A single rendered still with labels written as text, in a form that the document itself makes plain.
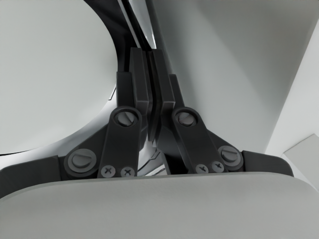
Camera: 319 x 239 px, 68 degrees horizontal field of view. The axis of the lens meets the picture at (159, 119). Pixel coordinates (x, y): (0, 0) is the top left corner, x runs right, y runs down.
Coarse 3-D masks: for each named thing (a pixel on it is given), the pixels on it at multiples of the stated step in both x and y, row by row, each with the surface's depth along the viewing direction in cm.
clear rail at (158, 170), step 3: (159, 165) 26; (162, 165) 26; (156, 168) 26; (159, 168) 26; (162, 168) 26; (150, 171) 25; (153, 171) 25; (156, 171) 26; (159, 171) 26; (147, 174) 25; (150, 174) 25; (153, 174) 26; (156, 174) 26
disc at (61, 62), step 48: (0, 0) 8; (48, 0) 9; (0, 48) 9; (48, 48) 10; (96, 48) 11; (0, 96) 11; (48, 96) 12; (96, 96) 13; (0, 144) 13; (48, 144) 15
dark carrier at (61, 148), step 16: (96, 0) 10; (112, 0) 10; (112, 16) 10; (112, 32) 11; (128, 32) 12; (128, 48) 12; (128, 64) 13; (112, 96) 14; (96, 128) 16; (64, 144) 16; (144, 144) 21; (0, 160) 14; (16, 160) 14; (144, 160) 23; (160, 160) 24
